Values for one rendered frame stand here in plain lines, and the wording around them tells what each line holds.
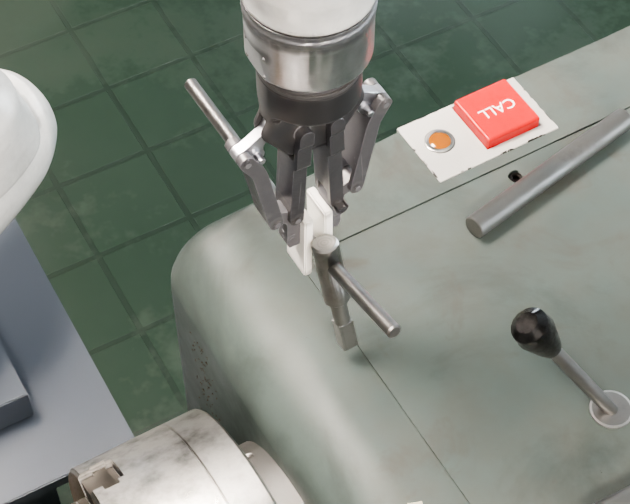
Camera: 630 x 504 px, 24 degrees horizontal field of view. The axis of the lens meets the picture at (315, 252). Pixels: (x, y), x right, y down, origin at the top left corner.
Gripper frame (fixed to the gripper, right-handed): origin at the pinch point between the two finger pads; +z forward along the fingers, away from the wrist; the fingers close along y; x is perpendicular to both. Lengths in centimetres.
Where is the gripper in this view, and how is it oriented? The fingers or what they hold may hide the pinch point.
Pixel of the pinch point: (309, 231)
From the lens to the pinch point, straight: 116.7
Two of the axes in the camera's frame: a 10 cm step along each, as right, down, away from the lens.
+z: 0.0, 6.0, 8.0
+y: -8.7, 4.0, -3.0
